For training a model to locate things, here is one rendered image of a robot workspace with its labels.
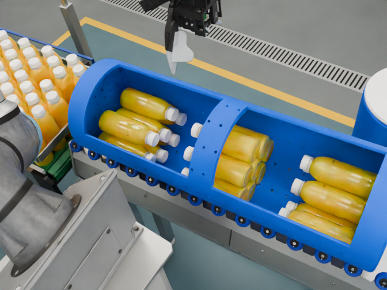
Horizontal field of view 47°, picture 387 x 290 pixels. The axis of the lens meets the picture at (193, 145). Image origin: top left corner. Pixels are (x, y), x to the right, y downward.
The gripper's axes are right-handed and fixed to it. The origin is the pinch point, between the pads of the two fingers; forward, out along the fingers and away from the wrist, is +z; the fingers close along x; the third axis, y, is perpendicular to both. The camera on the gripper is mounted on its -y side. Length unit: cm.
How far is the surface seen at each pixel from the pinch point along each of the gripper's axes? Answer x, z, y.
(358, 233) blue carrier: -12, 25, 45
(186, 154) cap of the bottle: -6.4, 29.9, -1.7
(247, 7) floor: 200, 137, -88
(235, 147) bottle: -2.2, 25.2, 10.8
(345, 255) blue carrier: -14, 33, 44
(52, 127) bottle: -10, 39, -52
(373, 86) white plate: 44, 38, 33
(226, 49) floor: 151, 138, -81
